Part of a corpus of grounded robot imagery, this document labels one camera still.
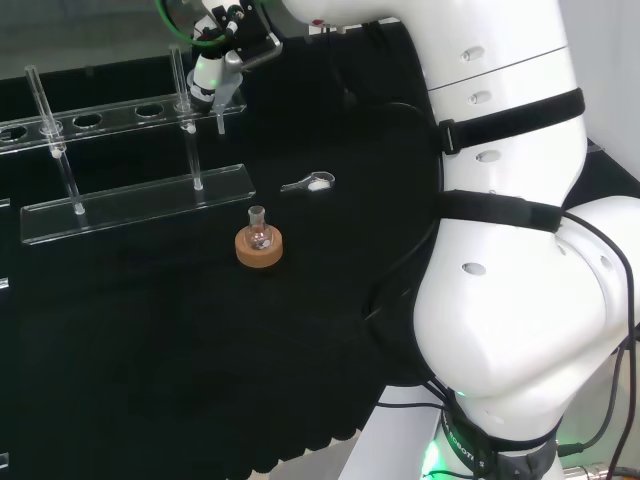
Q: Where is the grey metal base plate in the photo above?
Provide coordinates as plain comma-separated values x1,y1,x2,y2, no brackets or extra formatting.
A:
343,384,454,480

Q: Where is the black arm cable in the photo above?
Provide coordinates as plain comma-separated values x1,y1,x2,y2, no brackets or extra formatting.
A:
557,209,640,480
361,101,447,322

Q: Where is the clear weighing funnel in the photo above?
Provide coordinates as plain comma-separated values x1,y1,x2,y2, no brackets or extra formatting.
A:
279,169,337,195

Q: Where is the green cable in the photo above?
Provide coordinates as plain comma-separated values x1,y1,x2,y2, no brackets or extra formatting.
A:
154,0,227,50

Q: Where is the cork ring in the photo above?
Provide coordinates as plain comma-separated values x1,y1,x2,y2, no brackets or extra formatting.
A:
234,224,285,270

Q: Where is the clear acrylic funnel stand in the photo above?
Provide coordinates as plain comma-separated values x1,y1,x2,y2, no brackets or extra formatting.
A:
0,44,258,246

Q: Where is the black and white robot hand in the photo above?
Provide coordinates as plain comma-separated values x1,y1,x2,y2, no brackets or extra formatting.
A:
187,0,284,119

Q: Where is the black table cloth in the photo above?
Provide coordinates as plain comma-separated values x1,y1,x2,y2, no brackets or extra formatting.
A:
0,22,640,475

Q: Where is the small round-bottom glass flask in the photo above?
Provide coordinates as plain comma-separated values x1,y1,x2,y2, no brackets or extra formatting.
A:
246,204,274,251

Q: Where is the clear plastic funnel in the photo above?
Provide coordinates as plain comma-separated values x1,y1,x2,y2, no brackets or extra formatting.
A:
211,73,245,135

